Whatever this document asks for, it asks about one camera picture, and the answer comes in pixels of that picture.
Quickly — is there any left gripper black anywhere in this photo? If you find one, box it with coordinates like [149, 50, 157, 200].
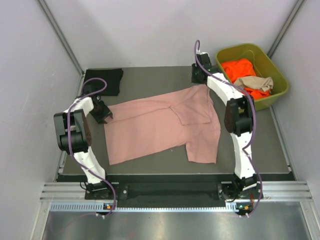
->
[89, 99, 112, 125]

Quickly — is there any pink t shirt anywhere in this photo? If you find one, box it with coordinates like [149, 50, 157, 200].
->
[104, 84, 221, 165]

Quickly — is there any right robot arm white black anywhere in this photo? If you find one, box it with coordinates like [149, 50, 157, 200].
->
[191, 50, 257, 198]

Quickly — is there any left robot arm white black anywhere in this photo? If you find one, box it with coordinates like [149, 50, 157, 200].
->
[53, 86, 114, 199]

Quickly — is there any folded black t shirt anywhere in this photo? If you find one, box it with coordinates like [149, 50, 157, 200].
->
[82, 68, 124, 97]

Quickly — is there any orange t shirt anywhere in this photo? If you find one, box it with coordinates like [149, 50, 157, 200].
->
[221, 58, 272, 100]

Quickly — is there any olive green plastic bin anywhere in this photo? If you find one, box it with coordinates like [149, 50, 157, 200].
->
[215, 43, 289, 111]

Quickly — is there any beige t shirt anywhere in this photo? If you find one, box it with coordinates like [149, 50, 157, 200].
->
[233, 76, 274, 92]

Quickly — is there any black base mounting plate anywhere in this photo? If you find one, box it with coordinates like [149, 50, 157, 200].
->
[80, 173, 294, 209]

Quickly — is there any grey slotted cable duct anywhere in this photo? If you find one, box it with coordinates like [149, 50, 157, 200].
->
[50, 202, 250, 213]

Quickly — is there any left aluminium corner post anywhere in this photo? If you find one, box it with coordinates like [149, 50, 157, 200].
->
[35, 0, 84, 76]

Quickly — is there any aluminium corner post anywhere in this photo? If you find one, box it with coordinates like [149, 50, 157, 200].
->
[267, 0, 306, 59]
[35, 0, 84, 76]

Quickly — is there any right aluminium corner post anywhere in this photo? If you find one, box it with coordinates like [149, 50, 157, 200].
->
[267, 0, 306, 59]

